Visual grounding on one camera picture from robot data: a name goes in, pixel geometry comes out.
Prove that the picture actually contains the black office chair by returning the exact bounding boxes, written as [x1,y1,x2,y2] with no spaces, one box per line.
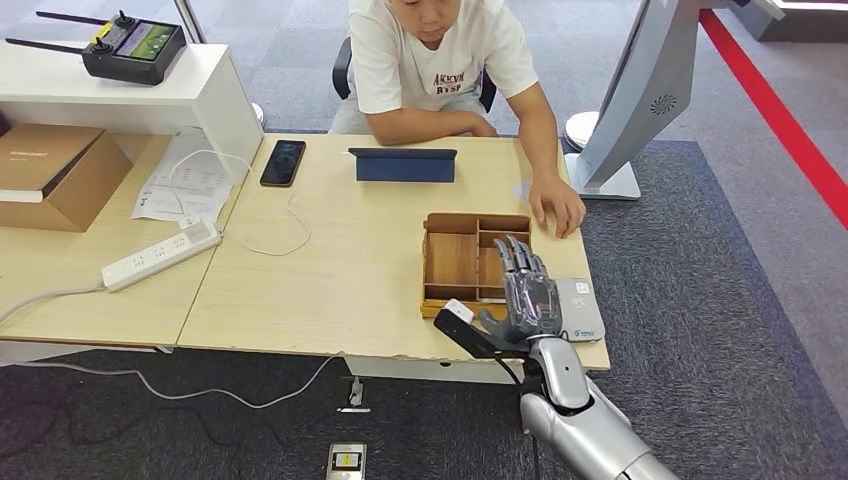
[332,36,498,114]

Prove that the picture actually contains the white power strip cord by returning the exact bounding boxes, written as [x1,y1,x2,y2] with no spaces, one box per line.
[0,284,107,331]

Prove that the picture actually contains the white desk frame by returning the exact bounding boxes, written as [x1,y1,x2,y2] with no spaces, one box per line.
[0,339,177,368]
[344,355,525,386]

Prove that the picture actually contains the person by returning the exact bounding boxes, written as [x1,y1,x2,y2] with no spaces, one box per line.
[329,0,588,240]

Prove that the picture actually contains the tablet in blue case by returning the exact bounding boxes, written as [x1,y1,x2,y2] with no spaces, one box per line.
[349,148,458,184]

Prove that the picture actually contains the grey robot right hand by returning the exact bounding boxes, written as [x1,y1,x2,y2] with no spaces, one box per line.
[478,236,564,346]

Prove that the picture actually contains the wooden compartment organizer box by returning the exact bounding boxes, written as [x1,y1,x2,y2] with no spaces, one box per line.
[419,213,533,319]

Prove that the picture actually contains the person's right hand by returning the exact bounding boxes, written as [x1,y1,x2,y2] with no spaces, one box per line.
[466,112,499,138]

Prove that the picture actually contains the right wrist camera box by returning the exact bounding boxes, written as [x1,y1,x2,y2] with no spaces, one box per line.
[433,299,528,362]

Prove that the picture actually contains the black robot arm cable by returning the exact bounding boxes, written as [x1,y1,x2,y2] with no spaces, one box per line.
[493,357,541,480]

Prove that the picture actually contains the white floor cable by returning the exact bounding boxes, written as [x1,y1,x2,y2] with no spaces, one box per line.
[0,354,342,411]

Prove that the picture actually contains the black remote controller with antennas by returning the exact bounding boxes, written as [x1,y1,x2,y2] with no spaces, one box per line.
[5,9,188,87]

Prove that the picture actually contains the printed paper sheets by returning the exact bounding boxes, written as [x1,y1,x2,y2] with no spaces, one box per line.
[131,127,234,227]

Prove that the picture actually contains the thin white charging cable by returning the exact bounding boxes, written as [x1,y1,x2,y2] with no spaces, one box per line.
[169,149,313,258]

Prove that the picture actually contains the person's left hand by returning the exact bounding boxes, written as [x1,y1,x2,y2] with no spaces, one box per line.
[527,172,588,240]

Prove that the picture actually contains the white power strip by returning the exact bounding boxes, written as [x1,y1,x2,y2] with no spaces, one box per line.
[101,220,223,293]

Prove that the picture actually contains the metal pole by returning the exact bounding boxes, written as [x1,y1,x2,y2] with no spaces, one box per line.
[174,0,208,46]

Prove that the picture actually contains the floor socket plate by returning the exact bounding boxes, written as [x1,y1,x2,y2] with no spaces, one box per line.
[337,376,372,415]

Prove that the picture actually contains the grey card reader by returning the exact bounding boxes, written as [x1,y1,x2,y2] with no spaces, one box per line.
[555,278,606,344]

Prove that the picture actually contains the grey display platform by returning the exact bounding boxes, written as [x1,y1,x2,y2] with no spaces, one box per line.
[728,0,848,44]

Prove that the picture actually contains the white charger plug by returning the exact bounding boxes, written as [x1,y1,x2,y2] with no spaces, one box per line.
[180,220,219,245]

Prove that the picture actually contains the white round base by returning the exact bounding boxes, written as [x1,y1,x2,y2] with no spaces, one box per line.
[564,111,601,152]

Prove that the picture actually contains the black smartphone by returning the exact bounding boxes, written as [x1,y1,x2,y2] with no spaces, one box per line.
[259,139,308,188]

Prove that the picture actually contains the silver kiosk monitor stand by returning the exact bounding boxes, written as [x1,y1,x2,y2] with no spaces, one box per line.
[564,0,786,201]

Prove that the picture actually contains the white desk shelf riser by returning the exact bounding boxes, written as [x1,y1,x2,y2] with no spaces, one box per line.
[0,42,265,187]

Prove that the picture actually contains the brown cardboard box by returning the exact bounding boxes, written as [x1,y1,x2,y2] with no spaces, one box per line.
[0,123,134,234]

